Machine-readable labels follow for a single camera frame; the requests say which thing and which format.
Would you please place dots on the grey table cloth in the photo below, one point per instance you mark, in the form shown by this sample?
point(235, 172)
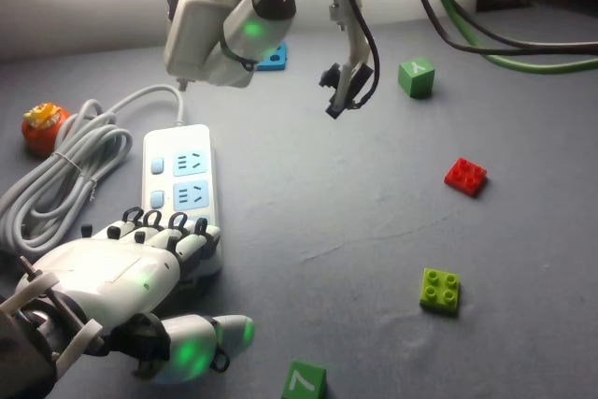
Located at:
point(299, 231)

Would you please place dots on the wrist camera on white bracket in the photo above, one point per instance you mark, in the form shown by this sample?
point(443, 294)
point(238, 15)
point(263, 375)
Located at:
point(348, 81)

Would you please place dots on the red building brick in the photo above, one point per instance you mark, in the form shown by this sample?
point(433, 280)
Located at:
point(465, 179)

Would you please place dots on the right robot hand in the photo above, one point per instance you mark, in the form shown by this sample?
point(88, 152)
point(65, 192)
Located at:
point(261, 30)

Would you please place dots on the green letter cube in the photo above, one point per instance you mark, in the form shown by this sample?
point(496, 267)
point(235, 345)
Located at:
point(416, 81)

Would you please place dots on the blue building brick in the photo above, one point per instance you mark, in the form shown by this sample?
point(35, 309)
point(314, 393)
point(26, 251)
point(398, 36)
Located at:
point(275, 60)

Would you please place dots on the white power adapter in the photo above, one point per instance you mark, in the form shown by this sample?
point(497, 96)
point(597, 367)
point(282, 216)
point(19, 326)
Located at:
point(191, 30)

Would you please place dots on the green number cube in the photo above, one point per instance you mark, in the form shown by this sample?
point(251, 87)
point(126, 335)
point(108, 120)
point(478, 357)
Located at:
point(303, 382)

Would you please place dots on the lime green building brick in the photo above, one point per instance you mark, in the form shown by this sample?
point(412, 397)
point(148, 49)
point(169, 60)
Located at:
point(439, 294)

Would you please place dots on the white power strip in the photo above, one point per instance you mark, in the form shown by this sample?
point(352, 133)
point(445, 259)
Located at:
point(187, 137)

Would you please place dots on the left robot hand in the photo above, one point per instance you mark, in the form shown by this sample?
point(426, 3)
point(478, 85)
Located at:
point(107, 273)

